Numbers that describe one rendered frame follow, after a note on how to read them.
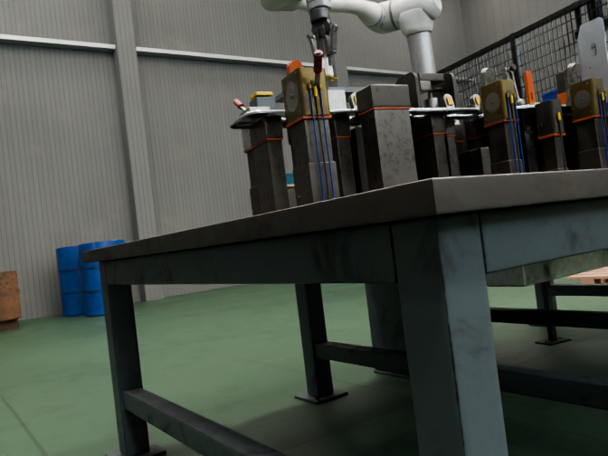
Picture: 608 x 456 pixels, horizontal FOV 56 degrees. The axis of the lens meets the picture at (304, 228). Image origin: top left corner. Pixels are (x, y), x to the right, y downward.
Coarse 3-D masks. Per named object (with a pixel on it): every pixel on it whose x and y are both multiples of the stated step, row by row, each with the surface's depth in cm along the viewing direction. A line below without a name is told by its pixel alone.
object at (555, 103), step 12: (540, 108) 179; (552, 108) 176; (540, 120) 180; (552, 120) 176; (540, 132) 180; (552, 132) 176; (564, 132) 178; (552, 144) 178; (552, 156) 178; (564, 156) 176; (552, 168) 178; (564, 168) 177
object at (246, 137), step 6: (252, 108) 168; (258, 108) 169; (264, 108) 170; (240, 114) 175; (246, 132) 172; (246, 138) 172; (246, 144) 173; (246, 150) 173; (252, 150) 170; (252, 156) 171; (252, 162) 171; (252, 168) 172; (252, 174) 172; (252, 180) 173; (252, 186) 173; (252, 192) 173; (258, 192) 168; (252, 198) 173; (258, 198) 169; (252, 204) 174; (258, 204) 170; (252, 210) 173; (258, 210) 170
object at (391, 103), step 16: (368, 96) 148; (384, 96) 149; (400, 96) 151; (368, 112) 150; (384, 112) 149; (400, 112) 151; (368, 128) 151; (384, 128) 149; (400, 128) 151; (368, 144) 152; (384, 144) 148; (400, 144) 150; (368, 160) 152; (384, 160) 148; (400, 160) 150; (368, 176) 153; (384, 176) 147; (400, 176) 150; (416, 176) 152
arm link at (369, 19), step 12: (264, 0) 212; (276, 0) 210; (288, 0) 208; (336, 0) 227; (348, 0) 228; (360, 0) 232; (336, 12) 230; (348, 12) 231; (360, 12) 233; (372, 12) 237; (372, 24) 244
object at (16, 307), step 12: (0, 276) 666; (12, 276) 676; (0, 288) 665; (12, 288) 675; (0, 300) 664; (12, 300) 673; (0, 312) 662; (12, 312) 672; (0, 324) 671; (12, 324) 680
